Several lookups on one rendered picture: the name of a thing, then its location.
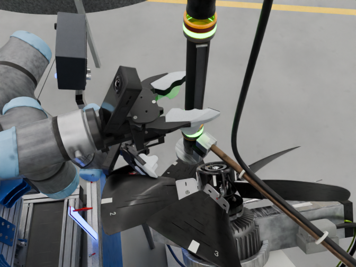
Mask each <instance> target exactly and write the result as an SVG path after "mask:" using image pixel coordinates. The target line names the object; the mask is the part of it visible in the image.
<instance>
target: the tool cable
mask: <svg viewBox="0 0 356 267"><path fill-rule="evenodd" d="M272 4H273V0H263V5H262V9H261V14H260V18H259V22H258V25H257V29H256V34H255V37H254V41H253V45H252V50H251V54H250V57H249V60H248V64H247V68H246V72H245V76H244V80H243V84H242V88H241V92H240V95H239V99H238V103H237V108H236V112H235V116H234V121H233V126H232V134H231V146H232V151H233V154H234V156H235V158H236V160H237V162H238V163H239V165H240V166H241V167H242V169H243V170H242V172H241V173H240V175H239V178H240V179H241V178H242V176H243V175H244V173H245V172H246V173H247V174H248V175H249V176H250V177H251V178H252V179H253V180H254V181H255V182H256V183H257V184H258V185H259V186H261V187H262V188H263V189H264V190H265V191H266V192H267V193H268V194H270V195H271V196H272V197H273V198H275V199H276V200H277V201H278V202H279V203H280V204H281V205H283V206H284V207H285V208H286V209H287V210H288V211H290V212H291V213H292V214H293V215H294V216H295V217H297V218H298V219H299V220H300V221H301V222H302V223H304V224H305V225H306V226H307V227H308V228H309V229H311V230H312V231H313V232H314V233H315V234H316V235H318V236H319V237H320V238H319V239H318V240H315V243H316V244H319V243H320V242H322V241H323V240H324V241H325V242H326V243H327V244H328V245H329V246H331V247H332V248H333V249H335V250H336V251H337V252H338V253H339V254H341V255H342V256H343V257H344V258H345V259H346V260H348V261H349V262H350V263H351V264H352V265H354V266H355V267H356V259H355V258H353V257H352V256H351V255H350V254H349V253H347V252H346V251H345V250H344V249H343V248H341V247H340V246H339V245H337V244H336V242H334V241H333V240H331V239H330V238H329V237H328V236H327V235H328V232H327V231H324V232H322V231H321V230H320V229H318V228H317V227H316V226H315V225H314V224H312V223H311V222H310V221H309V220H308V219H307V218H305V217H304V216H303V215H302V214H301V213H299V212H298V211H297V210H296V209H295V208H294V207H292V206H291V205H290V204H289V203H287V202H286V201H285V200H284V199H283V198H281V197H280V196H279V195H278V194H277V193H276V192H274V191H273V190H272V189H271V188H270V187H269V186H268V185H266V184H265V183H264V182H263V181H262V180H261V179H260V178H259V177H258V176H257V175H256V174H255V173H254V172H253V171H252V170H251V169H250V168H249V167H248V166H247V165H246V164H245V163H244V161H243V160H242V158H241V157H240V155H239V153H238V150H237V131H238V126H239V122H240V119H241V115H242V111H243V107H244V103H245V100H246V96H247V92H248V89H249V86H250V82H251V79H252V75H253V72H254V68H255V65H256V61H257V58H258V55H259V52H260V48H261V44H262V41H263V37H264V34H265V30H266V26H267V23H268V20H269V16H270V12H271V8H272Z"/></svg>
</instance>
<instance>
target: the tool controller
mask: <svg viewBox="0 0 356 267"><path fill-rule="evenodd" d="M86 24H87V22H86V19H85V15H84V14H75V13H66V12H58V13H57V23H54V28H55V30H56V46H55V62H56V74H57V85H58V89H59V90H85V86H86V84H87V82H86V80H91V75H87V73H91V68H87V32H86Z"/></svg>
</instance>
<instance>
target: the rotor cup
mask: <svg viewBox="0 0 356 267"><path fill-rule="evenodd" d="M214 166H218V167H219V168H218V169H212V168H213V167H214ZM196 172H197V178H198V189H199V191H200V190H203V187H204V185H206V184H209V185H211V186H212V187H213V188H214V189H215V190H216V191H217V192H218V193H219V194H221V195H222V197H223V198H224V199H225V200H226V201H227V202H228V203H229V205H230V206H229V210H228V215H232V214H235V213H237V212H239V211H240V210H242V208H243V207H244V201H243V198H241V196H239V195H237V194H235V193H236V192H237V189H236V188H235V186H234V184H233V182H235V181H237V174H236V180H235V171H234V170H233V169H232V168H231V167H230V166H229V165H227V164H226V163H225V162H223V161H219V162H210V163H205V164H202V165H200V166H199V167H197V170H196ZM213 176H216V186H214V183H213Z"/></svg>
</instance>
